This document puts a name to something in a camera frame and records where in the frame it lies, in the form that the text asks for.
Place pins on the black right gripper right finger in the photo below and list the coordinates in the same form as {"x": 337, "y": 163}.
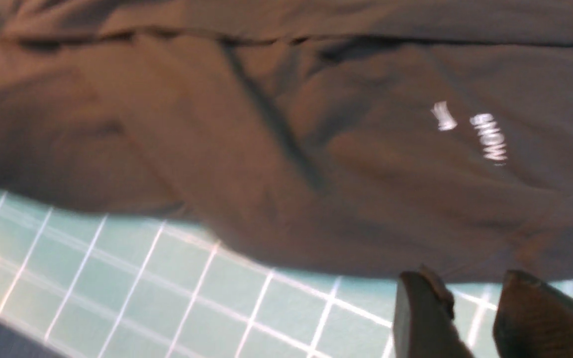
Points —
{"x": 533, "y": 319}

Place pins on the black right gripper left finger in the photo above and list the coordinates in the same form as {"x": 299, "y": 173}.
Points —
{"x": 423, "y": 318}

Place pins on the dark gray long-sleeve top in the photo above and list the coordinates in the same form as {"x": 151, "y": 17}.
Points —
{"x": 352, "y": 137}

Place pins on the green checkered table cloth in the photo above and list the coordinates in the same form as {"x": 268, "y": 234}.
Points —
{"x": 109, "y": 287}

